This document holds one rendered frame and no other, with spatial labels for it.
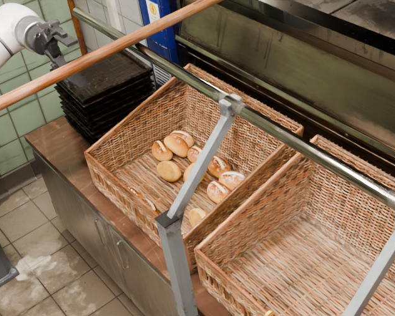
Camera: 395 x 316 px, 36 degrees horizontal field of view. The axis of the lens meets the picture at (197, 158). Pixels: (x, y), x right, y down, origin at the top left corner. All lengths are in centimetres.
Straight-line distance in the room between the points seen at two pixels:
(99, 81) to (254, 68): 61
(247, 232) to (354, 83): 51
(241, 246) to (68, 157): 82
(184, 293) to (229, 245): 22
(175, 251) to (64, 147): 99
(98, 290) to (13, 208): 73
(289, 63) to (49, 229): 155
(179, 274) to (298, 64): 67
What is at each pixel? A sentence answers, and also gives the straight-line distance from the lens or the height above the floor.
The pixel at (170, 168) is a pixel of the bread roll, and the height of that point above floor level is 65.
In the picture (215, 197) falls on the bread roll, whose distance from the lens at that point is 190.
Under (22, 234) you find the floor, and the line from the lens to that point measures 291.
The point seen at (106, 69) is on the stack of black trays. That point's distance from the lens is 224.
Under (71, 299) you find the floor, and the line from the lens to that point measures 257.
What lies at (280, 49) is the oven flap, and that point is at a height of 104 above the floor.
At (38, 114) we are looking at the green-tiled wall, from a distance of 304.
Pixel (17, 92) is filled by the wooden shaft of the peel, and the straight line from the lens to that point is 149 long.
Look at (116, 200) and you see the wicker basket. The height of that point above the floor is 62.
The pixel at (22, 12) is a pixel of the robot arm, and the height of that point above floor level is 125.
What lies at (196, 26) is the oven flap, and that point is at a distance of 205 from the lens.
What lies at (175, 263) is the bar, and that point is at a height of 82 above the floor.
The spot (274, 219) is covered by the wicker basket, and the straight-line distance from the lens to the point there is 179.
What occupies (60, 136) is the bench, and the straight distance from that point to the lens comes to 239.
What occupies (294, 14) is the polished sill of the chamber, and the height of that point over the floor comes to 118.
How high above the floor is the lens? 193
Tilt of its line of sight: 39 degrees down
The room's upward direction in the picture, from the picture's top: 9 degrees counter-clockwise
